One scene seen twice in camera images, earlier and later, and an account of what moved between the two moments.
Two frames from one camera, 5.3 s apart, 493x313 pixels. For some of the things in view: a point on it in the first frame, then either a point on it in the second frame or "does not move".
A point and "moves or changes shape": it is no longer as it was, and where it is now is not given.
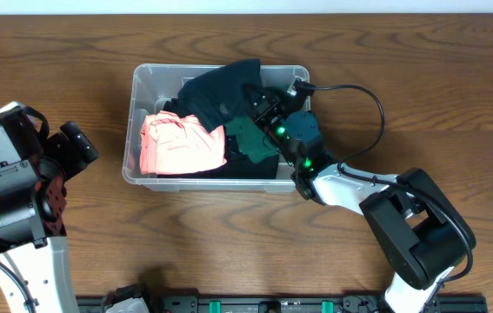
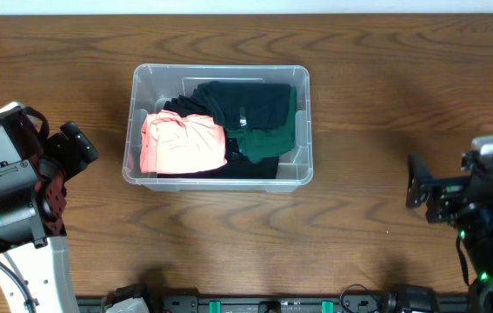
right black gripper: x=262 y=110 → x=457 y=192
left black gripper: x=77 y=142 does not move
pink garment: x=175 y=143 does not move
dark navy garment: x=217 y=96 moves or changes shape
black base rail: x=284 y=304 does not move
